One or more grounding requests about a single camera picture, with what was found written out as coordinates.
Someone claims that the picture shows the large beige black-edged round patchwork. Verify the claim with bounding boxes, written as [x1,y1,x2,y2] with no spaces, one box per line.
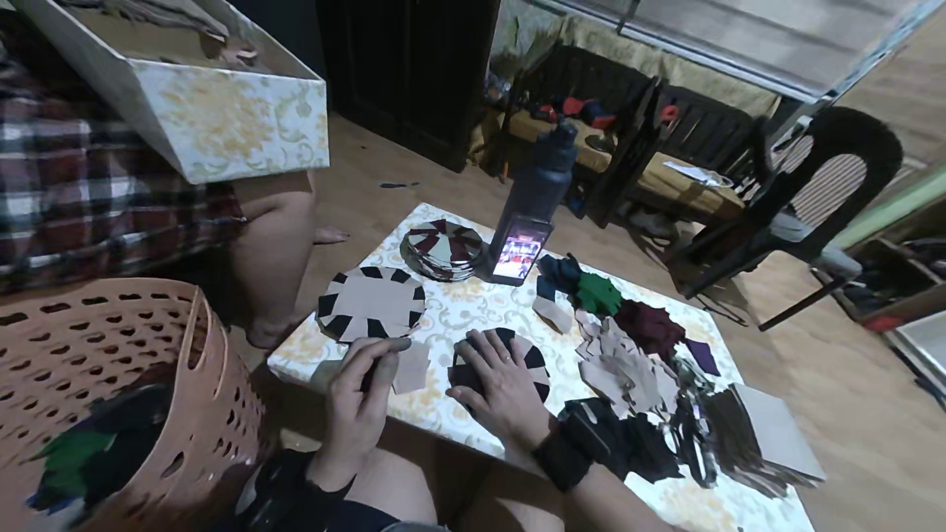
[317,266,427,344]

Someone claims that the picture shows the person's legs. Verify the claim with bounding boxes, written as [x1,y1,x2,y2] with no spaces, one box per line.
[343,417,592,532]

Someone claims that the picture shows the heap of mixed dark fabric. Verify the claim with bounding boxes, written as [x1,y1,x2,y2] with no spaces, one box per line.
[26,383,175,517]

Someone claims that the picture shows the grey cloth bundle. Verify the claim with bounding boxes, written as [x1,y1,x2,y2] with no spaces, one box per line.
[58,0,231,40]

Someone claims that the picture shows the dark wooden bench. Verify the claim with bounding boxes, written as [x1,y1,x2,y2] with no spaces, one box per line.
[484,44,777,230]

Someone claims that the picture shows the pile of maroon fabric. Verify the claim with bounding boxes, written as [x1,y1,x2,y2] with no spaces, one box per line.
[613,299,687,363]

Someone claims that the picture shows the person's left forearm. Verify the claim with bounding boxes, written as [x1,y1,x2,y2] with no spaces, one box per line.
[235,448,393,532]

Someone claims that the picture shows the pile of dark blue fabric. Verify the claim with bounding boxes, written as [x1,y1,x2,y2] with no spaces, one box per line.
[536,253,583,302]

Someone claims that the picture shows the black plastic chair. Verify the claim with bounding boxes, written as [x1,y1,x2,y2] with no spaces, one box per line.
[663,105,905,332]

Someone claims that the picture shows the pile of grey-black fabric strips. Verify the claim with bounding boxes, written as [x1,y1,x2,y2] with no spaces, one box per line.
[665,356,719,490]

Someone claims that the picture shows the person's right forearm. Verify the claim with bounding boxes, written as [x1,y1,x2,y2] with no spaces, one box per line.
[532,411,684,532]

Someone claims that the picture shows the pink plastic basket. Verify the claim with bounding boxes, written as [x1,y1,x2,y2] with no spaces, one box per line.
[0,278,267,532]

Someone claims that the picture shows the wooden shelf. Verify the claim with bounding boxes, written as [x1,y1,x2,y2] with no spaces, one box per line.
[828,177,946,333]

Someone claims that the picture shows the dark wooden door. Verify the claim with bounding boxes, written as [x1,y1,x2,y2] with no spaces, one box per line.
[316,0,501,174]

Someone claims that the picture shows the black smartphone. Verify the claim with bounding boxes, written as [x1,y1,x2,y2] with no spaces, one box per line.
[488,214,554,287]

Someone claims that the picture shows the beige rectangular fabric piece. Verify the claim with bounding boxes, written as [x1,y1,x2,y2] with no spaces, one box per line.
[532,295,574,335]

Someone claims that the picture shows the person's right hand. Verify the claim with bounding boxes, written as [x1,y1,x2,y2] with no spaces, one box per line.
[445,329,560,452]

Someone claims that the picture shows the person's left hand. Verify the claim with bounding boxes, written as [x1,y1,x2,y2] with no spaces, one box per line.
[324,337,412,474]

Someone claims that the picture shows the stack of grey fabric sheets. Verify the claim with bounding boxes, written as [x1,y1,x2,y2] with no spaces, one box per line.
[706,382,827,499]

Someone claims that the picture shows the beige square fabric piece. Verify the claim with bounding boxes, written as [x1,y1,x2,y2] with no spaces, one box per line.
[392,341,430,396]

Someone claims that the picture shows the pile of black fabric scraps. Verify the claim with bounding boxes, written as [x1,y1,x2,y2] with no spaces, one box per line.
[558,397,684,484]

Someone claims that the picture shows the black-and-beige round patchwork piece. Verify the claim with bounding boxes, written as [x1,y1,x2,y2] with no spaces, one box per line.
[448,327,551,404]

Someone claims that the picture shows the floral-patterned cardboard box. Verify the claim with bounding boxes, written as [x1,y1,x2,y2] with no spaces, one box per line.
[16,0,331,186]

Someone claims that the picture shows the purple fabric piece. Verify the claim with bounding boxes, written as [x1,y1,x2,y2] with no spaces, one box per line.
[683,337,721,378]

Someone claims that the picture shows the white flat-topped box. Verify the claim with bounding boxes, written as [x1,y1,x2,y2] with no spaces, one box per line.
[884,297,946,407]

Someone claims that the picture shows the pile of beige fabric scraps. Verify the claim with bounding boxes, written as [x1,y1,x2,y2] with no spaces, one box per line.
[574,309,681,417]

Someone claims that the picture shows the stack of round patchwork pieces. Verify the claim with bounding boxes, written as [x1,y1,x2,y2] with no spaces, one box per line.
[399,219,486,283]

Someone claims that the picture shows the dark blue water bottle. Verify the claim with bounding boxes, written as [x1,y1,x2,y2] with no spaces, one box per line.
[480,121,579,280]

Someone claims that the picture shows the white floral-patterned table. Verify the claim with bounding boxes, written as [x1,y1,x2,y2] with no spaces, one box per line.
[267,202,817,532]

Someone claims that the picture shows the pile of green fabric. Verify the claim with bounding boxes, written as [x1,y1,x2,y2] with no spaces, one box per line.
[574,271,624,318]

